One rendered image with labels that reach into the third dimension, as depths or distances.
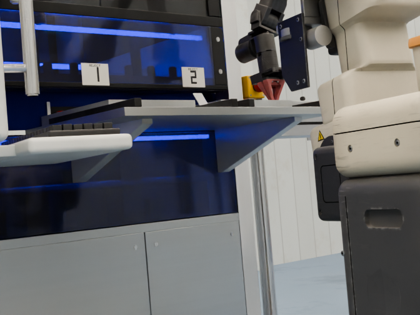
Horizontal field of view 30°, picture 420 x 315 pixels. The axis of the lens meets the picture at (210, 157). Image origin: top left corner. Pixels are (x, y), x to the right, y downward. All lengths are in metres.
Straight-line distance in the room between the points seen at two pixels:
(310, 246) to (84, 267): 4.76
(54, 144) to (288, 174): 5.24
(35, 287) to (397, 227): 1.07
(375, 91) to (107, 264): 0.90
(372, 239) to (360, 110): 0.21
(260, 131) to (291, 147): 4.41
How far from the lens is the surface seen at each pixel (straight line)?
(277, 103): 2.19
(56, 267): 2.07
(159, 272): 2.24
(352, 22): 1.66
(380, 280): 1.31
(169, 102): 1.96
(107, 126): 1.50
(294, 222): 6.60
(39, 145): 1.41
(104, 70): 2.18
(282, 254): 6.50
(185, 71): 2.34
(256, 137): 2.24
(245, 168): 2.46
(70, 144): 1.43
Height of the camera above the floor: 0.70
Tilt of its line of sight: 2 degrees up
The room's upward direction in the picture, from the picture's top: 5 degrees counter-clockwise
